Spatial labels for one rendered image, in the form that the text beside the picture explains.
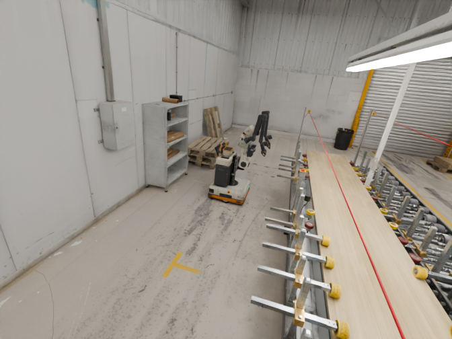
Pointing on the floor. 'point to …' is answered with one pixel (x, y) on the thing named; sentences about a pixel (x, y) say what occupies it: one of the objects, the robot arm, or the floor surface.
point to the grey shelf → (161, 126)
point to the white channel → (435, 27)
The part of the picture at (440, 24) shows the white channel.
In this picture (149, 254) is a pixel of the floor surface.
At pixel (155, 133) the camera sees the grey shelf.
